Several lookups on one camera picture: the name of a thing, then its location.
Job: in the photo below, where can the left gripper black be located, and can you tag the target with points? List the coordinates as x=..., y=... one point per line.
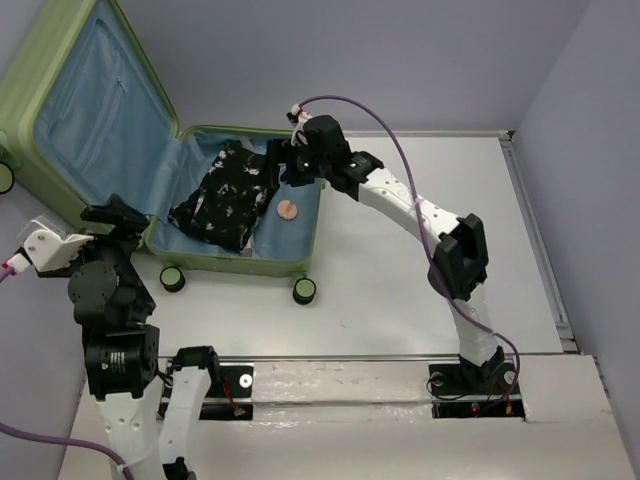
x=130, y=224

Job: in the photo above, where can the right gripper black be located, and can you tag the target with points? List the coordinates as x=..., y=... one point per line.
x=279, y=151

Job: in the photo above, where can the black white patterned garment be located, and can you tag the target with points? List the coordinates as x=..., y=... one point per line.
x=231, y=198

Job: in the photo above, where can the round pink powder puff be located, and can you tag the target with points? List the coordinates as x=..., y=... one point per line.
x=287, y=210

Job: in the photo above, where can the green hard-shell suitcase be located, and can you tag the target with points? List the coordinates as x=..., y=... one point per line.
x=84, y=116

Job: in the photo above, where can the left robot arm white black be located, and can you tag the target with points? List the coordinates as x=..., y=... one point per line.
x=147, y=415

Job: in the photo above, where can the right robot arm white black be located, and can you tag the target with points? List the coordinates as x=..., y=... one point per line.
x=455, y=246

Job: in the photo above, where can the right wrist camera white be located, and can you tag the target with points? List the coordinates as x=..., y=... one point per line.
x=298, y=117

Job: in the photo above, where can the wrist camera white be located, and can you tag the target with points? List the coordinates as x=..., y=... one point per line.
x=298, y=117
x=50, y=245

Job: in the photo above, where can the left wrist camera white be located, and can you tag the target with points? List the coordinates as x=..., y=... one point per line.
x=50, y=245

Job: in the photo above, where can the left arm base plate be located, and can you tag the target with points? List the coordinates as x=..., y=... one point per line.
x=225, y=395

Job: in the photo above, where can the aluminium rail front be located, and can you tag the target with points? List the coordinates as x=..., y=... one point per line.
x=340, y=358

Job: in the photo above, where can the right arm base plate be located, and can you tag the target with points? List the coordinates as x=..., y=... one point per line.
x=453, y=398

